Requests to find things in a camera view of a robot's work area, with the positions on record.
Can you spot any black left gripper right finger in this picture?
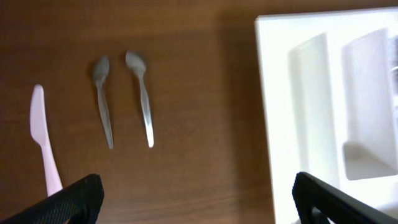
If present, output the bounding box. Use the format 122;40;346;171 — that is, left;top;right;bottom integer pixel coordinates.
292;172;397;224

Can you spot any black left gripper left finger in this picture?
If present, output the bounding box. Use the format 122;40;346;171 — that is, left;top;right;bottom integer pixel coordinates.
1;174;104;224

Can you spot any pink plastic knife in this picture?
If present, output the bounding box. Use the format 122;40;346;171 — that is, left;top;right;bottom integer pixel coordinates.
29;84;63;197

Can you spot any white cutlery tray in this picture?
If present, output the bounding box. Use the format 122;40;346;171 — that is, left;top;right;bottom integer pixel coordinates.
255;7;397;223

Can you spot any left small grey spoon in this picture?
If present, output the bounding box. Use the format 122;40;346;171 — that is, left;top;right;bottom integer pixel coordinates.
92;55;114;149

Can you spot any small grey spoon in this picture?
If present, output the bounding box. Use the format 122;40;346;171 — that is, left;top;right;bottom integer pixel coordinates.
125;51;154;148
92;55;114;149

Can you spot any right small grey spoon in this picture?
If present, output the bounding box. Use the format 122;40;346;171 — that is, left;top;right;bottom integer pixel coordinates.
125;51;154;148

